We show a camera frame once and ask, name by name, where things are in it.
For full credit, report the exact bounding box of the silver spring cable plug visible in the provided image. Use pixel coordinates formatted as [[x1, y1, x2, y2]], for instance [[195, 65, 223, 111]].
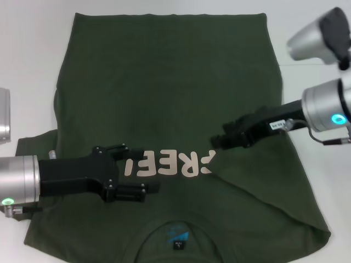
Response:
[[4, 205, 23, 218]]

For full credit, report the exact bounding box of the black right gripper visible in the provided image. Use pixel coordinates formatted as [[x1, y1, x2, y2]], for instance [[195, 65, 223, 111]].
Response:
[[211, 100, 304, 150]]

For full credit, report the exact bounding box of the dark green printed t-shirt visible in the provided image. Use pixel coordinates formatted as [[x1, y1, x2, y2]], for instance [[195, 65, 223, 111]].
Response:
[[15, 12, 332, 263]]

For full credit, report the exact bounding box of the grey right arm cable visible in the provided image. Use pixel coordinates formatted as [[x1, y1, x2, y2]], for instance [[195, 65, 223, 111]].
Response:
[[303, 124, 351, 145]]

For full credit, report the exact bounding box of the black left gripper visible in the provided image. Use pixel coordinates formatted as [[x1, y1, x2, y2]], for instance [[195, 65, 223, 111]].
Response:
[[38, 142, 161, 204]]

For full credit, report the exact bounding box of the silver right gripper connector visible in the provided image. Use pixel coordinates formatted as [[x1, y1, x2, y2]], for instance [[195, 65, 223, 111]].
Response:
[[283, 118, 305, 133]]

